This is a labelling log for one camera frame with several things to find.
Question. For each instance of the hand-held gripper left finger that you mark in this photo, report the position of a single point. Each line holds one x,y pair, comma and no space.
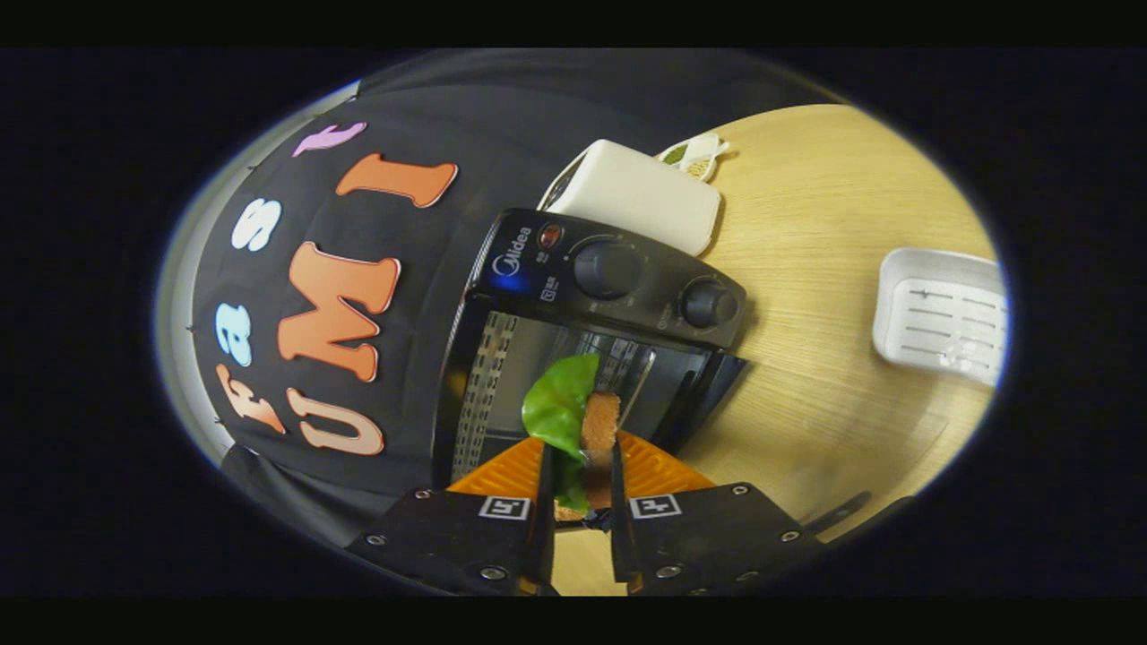
547,520

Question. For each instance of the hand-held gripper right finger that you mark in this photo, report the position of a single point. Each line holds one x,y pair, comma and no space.
620,546

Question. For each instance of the sandwich with green lettuce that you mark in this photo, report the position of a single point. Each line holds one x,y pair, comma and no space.
560,408

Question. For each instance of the black toaster oven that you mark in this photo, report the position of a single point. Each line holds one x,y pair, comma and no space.
538,278

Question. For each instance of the white pop-up toaster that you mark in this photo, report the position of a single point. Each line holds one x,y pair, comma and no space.
636,193

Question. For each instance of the small white green packet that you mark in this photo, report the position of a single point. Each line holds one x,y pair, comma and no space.
694,157

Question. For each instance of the white plastic tray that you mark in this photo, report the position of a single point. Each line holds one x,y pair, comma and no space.
941,309

